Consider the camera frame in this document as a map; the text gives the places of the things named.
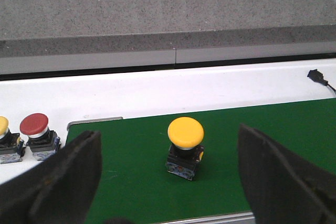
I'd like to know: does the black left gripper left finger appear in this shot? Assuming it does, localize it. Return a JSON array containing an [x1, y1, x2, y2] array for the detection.
[[1, 131, 102, 223]]

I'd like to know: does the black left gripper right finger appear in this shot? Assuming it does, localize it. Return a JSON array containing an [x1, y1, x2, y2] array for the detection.
[[237, 124, 335, 223]]

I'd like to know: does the yellow mushroom push button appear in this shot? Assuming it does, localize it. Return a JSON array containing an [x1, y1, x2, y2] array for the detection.
[[1, 116, 25, 164], [166, 116, 205, 180]]

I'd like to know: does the red mushroom push button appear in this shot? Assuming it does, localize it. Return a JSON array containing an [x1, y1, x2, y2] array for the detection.
[[19, 113, 61, 161]]

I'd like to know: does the green conveyor belt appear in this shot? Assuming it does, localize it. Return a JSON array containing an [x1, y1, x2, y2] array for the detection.
[[67, 98, 335, 223]]

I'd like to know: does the grey stone slab left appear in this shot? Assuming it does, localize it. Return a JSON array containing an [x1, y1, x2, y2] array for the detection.
[[1, 0, 335, 57]]

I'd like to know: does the aluminium conveyor side rail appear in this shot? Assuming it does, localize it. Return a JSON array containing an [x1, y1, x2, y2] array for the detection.
[[163, 211, 256, 224]]

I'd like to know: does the black cable plug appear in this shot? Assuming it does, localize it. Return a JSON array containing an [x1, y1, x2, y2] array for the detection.
[[307, 69, 336, 93]]

